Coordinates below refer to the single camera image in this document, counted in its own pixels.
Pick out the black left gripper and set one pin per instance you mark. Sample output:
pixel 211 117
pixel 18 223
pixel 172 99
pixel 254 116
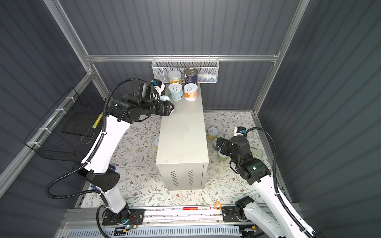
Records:
pixel 166 110

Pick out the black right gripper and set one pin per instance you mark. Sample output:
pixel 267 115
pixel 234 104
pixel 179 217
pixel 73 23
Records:
pixel 226 144

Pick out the pink label can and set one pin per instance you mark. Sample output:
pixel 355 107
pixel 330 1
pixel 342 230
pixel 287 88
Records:
pixel 191 92
pixel 164 98

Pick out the green label can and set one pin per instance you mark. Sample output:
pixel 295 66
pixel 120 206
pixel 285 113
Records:
pixel 221 157

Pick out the light teal can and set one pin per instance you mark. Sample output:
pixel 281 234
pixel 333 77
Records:
pixel 175 91

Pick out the orange yellow fruit can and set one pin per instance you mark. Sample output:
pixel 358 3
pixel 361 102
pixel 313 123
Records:
pixel 175 77

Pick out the dark blue tin can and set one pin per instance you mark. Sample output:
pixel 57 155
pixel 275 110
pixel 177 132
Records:
pixel 190 76

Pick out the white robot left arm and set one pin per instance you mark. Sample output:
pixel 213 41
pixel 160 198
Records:
pixel 120 114

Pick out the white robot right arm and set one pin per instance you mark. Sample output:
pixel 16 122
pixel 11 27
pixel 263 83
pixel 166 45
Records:
pixel 285 222

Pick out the white metal cabinet counter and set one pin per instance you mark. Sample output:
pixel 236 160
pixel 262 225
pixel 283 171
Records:
pixel 182 156

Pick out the can with pull tab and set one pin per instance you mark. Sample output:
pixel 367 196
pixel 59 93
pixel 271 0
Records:
pixel 214 144
pixel 212 133

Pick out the white round clock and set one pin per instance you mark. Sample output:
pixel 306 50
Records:
pixel 250 136

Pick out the pale green square dish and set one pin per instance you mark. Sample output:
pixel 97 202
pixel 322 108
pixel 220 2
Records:
pixel 257 153

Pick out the yellow can behind cabinet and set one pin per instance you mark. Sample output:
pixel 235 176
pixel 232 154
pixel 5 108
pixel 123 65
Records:
pixel 156 143

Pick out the yellow highlighter pen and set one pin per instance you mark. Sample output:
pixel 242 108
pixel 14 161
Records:
pixel 97 121

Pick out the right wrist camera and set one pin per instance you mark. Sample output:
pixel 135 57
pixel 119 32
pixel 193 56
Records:
pixel 240 131

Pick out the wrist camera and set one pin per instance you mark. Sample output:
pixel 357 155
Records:
pixel 240 131
pixel 159 86

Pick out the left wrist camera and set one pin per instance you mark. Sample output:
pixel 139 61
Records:
pixel 159 86

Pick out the white wire mesh basket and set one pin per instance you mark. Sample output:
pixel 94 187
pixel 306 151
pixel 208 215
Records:
pixel 207 69

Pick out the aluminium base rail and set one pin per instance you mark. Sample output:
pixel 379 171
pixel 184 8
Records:
pixel 152 216

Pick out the black wire wall basket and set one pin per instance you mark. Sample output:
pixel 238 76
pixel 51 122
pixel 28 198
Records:
pixel 66 134

